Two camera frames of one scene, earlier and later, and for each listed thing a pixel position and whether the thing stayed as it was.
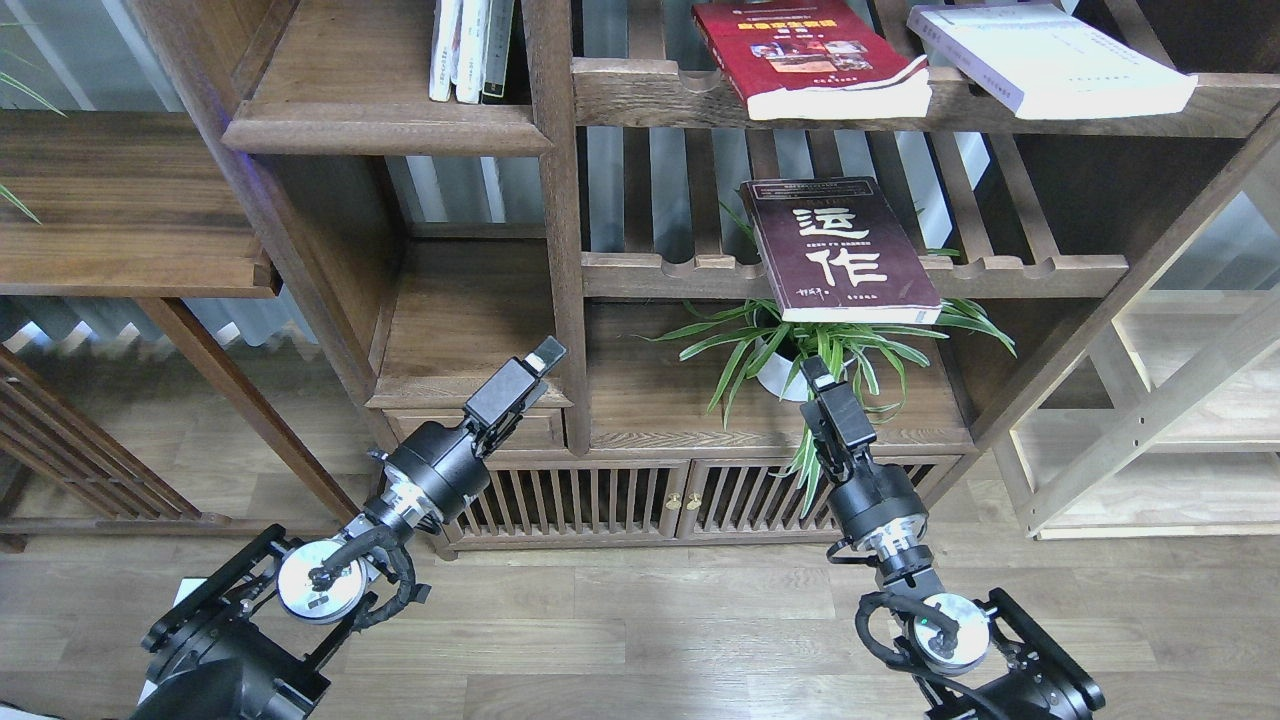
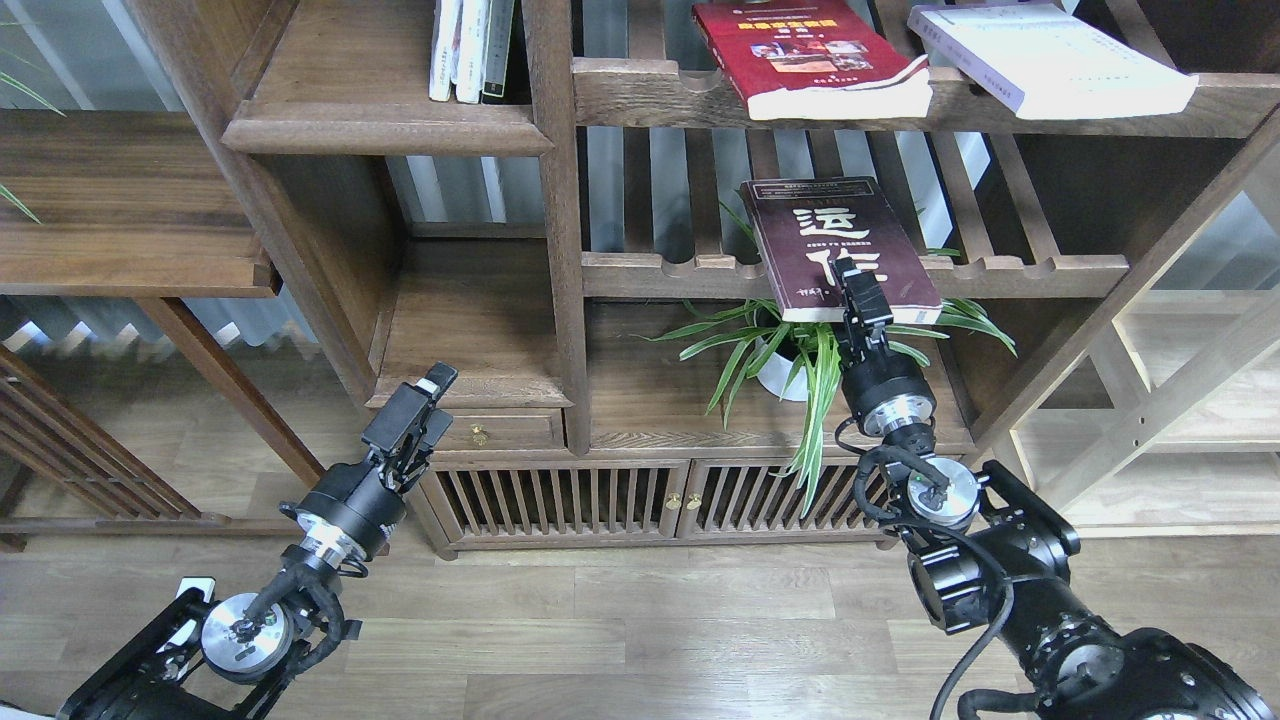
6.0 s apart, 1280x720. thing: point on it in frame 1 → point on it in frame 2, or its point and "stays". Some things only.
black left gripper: (449, 464) → (348, 513)
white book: (470, 50) stays
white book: (1049, 60) stays
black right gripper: (866, 495) → (886, 390)
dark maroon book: (834, 252) stays
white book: (446, 21) stays
